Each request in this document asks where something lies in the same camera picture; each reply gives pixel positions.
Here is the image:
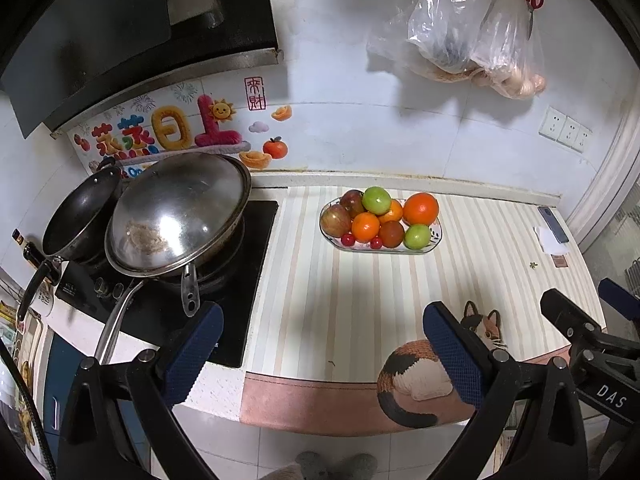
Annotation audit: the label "blue cabinet door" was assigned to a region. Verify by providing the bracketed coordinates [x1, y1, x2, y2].
[42, 330, 81, 433]

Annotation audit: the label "black range hood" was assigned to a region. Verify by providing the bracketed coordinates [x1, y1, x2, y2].
[0, 0, 281, 140]

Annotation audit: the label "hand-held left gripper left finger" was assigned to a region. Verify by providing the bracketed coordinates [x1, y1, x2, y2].
[57, 301, 225, 480]

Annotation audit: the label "grey slipper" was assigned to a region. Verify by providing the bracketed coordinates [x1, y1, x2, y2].
[295, 451, 334, 480]
[332, 453, 379, 480]

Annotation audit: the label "clear plastic bag pale contents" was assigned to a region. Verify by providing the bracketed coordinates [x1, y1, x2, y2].
[470, 0, 547, 101]

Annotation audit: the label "black gas cooktop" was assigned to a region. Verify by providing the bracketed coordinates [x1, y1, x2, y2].
[55, 200, 279, 368]

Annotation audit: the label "colourful wall sticker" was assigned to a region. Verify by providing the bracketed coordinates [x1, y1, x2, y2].
[70, 76, 292, 178]

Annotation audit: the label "large orange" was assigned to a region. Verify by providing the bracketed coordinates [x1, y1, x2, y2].
[402, 192, 440, 227]

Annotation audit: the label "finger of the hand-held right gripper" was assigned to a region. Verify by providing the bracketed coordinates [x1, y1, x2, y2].
[598, 278, 640, 322]
[540, 288, 603, 349]

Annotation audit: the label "red apple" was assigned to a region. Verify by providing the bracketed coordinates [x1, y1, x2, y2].
[320, 203, 353, 238]
[340, 189, 367, 217]

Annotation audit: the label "stainless steel wok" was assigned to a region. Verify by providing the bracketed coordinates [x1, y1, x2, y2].
[104, 152, 252, 317]

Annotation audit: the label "white wall socket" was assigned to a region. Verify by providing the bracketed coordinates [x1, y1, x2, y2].
[539, 106, 567, 139]
[571, 125, 594, 154]
[556, 116, 581, 147]

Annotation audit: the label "printed oval plate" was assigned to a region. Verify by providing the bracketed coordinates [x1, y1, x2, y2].
[319, 195, 445, 256]

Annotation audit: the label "dark smartphone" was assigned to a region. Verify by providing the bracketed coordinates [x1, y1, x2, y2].
[537, 205, 571, 244]

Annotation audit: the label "white paper sheet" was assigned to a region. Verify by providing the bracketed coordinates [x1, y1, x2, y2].
[534, 225, 574, 256]

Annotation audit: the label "green apple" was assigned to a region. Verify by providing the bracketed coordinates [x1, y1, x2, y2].
[362, 186, 392, 214]
[404, 223, 432, 251]

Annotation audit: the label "black frying pan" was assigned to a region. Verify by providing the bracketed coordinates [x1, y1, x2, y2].
[15, 164, 124, 332]

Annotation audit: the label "striped mat with cat print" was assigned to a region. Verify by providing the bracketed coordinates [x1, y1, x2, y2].
[240, 185, 608, 438]

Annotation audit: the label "brown round fruit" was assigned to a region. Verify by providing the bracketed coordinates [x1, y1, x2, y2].
[378, 220, 405, 249]

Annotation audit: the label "white door frame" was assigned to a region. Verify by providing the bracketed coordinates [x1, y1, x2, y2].
[567, 105, 640, 261]

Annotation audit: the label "dark sauce bottle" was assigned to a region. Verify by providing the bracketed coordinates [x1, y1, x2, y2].
[12, 229, 47, 267]

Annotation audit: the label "white labelled jar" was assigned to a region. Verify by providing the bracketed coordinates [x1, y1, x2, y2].
[39, 280, 64, 319]

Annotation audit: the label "clear plastic bag dark contents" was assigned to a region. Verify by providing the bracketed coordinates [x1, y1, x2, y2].
[366, 0, 502, 84]

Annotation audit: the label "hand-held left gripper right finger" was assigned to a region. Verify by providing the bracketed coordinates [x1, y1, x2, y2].
[422, 301, 593, 480]

